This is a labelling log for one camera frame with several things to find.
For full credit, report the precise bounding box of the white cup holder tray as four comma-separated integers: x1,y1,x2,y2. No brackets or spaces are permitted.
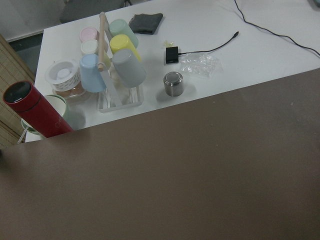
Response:
97,12,143,113

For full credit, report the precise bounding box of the grey plastic cup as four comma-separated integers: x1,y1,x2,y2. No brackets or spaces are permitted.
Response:
112,48,147,88

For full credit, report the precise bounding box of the light blue plastic cup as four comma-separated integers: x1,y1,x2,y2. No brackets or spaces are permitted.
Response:
79,53,107,93

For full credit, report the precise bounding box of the yellow plastic cup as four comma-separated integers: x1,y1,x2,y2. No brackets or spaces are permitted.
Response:
109,34,142,62

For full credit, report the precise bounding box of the white plastic cup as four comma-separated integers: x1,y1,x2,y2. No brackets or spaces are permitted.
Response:
80,39,100,56

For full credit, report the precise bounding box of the green plastic cup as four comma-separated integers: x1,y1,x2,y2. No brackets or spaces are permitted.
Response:
108,19,139,48

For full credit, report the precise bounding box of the pink plastic cup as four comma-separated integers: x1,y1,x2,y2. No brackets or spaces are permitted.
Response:
79,27,100,43

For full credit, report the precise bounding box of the steel canister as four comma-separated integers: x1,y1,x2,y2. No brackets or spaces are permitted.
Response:
163,71,184,97

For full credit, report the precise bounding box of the small black box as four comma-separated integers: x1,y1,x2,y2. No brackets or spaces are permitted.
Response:
165,46,179,64

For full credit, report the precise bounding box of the clear plastic bag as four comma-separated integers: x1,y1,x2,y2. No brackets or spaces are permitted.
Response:
179,53,224,78

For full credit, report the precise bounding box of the dark grey folded cloth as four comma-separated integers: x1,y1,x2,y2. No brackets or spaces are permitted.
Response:
129,13,164,35

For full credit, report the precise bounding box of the red thermos bottle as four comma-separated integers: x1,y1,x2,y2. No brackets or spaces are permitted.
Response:
2,80,73,138

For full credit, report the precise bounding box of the black cable on desk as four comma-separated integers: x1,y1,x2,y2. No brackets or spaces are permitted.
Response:
178,31,240,55

